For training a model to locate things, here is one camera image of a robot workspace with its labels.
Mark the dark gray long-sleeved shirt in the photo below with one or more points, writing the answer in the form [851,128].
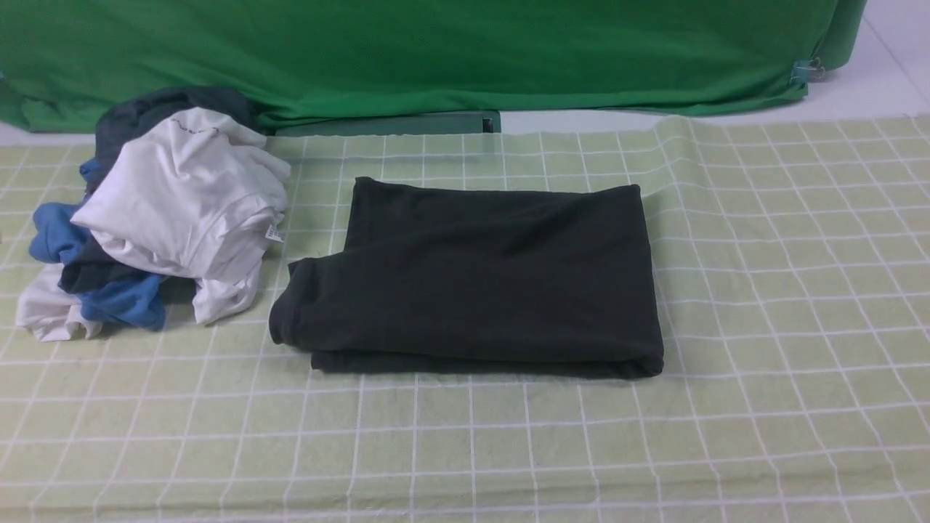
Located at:
[446,281]

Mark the white crumpled shirt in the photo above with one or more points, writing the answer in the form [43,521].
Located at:
[197,198]

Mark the blue crumpled shirt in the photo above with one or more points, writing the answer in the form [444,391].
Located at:
[45,309]

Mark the light green checkered tablecloth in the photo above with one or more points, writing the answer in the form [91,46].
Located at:
[792,271]

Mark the blue binder clip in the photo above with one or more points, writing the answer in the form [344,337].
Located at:
[806,71]

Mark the green backdrop cloth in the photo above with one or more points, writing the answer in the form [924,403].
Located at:
[64,63]

